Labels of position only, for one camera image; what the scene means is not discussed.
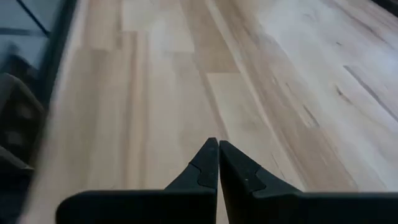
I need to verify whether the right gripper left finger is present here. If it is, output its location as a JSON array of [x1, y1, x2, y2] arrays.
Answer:
[[55, 138, 220, 224]]

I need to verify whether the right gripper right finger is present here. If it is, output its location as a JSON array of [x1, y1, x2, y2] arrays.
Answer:
[[220, 139, 398, 224]]

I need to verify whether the black aluminium table frame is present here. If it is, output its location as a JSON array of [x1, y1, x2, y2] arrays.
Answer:
[[0, 0, 78, 200]]

